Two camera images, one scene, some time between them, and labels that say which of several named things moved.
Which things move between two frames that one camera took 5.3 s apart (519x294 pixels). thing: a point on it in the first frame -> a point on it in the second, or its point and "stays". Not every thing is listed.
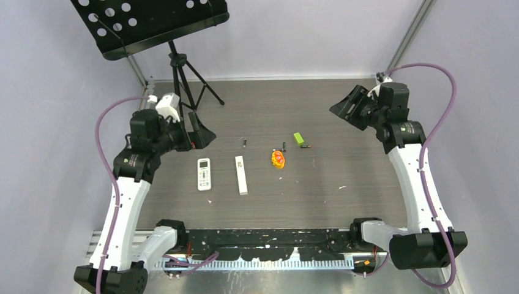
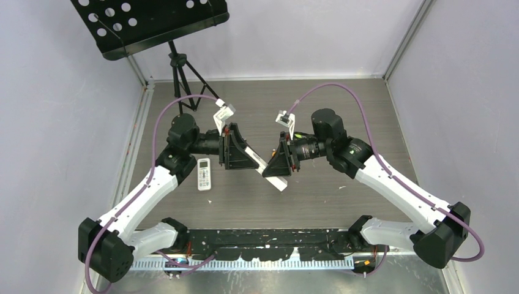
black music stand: (121, 27) stays
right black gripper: (358, 96) -> (280, 165)
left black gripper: (201, 135) -> (232, 153)
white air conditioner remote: (204, 174) stays
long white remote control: (241, 175) -> (280, 182)
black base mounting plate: (272, 244) stays
